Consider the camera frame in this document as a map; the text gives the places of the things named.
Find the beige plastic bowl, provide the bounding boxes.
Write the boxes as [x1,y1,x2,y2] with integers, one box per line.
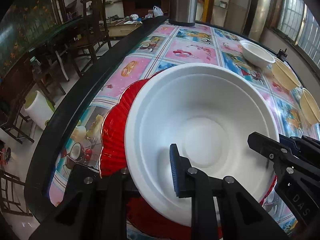
[271,57,301,91]
[299,88,320,125]

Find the red glass plate with sticker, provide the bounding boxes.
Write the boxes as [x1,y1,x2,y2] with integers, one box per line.
[99,70,278,240]

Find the large white foam bowl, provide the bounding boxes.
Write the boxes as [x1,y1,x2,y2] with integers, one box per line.
[124,63,281,228]

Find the small white foam bowl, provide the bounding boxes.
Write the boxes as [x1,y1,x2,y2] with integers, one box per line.
[240,40,275,69]

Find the white tape roll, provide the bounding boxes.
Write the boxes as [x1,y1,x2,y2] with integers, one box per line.
[24,90,55,130]

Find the tall standing air conditioner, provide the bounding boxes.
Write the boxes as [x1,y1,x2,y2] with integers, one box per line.
[242,0,271,41]

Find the colourful printed tablecloth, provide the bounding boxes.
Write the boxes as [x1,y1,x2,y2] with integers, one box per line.
[49,23,319,205]

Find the dark wooden chair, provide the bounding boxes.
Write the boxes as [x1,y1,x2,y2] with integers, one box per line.
[67,0,112,77]

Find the stainless steel thermos jug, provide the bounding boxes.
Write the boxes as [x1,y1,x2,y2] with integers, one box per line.
[169,0,198,27]

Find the framed floral painting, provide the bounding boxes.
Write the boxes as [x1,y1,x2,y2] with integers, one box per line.
[1,0,56,77]

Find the white plastic bag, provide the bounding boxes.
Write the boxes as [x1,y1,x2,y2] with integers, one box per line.
[153,6,164,17]

